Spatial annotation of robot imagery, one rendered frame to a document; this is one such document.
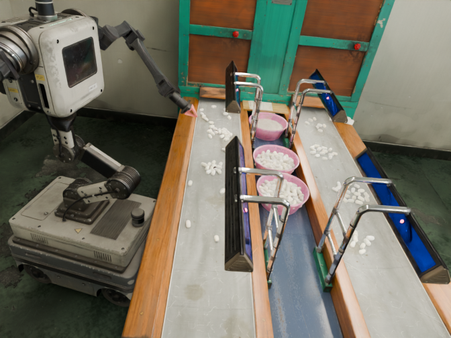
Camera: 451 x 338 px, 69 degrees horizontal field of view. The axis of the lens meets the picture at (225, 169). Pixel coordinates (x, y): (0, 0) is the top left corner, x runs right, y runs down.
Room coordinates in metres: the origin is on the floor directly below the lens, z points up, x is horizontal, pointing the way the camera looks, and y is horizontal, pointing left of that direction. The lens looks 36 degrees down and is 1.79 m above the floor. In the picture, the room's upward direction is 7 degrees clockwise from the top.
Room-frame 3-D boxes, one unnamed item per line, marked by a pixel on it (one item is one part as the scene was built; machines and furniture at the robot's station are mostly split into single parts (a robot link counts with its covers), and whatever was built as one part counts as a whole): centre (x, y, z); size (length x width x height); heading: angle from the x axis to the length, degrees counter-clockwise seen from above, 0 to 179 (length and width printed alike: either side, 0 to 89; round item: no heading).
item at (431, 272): (0.92, -0.61, 1.08); 0.62 x 0.08 x 0.07; 4
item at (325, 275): (0.91, -0.53, 0.90); 0.20 x 0.19 x 0.45; 4
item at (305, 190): (1.32, -0.30, 0.72); 0.27 x 0.27 x 0.10
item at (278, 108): (2.26, -0.24, 0.77); 0.33 x 0.15 x 0.01; 94
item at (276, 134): (2.04, -0.25, 0.72); 0.27 x 0.27 x 0.10
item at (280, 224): (0.88, -0.13, 0.90); 0.20 x 0.19 x 0.45; 4
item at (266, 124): (2.04, -0.25, 0.71); 0.22 x 0.22 x 0.06
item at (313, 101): (2.33, -0.57, 0.83); 0.30 x 0.06 x 0.07; 94
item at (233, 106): (1.85, 0.02, 1.08); 0.62 x 0.08 x 0.07; 4
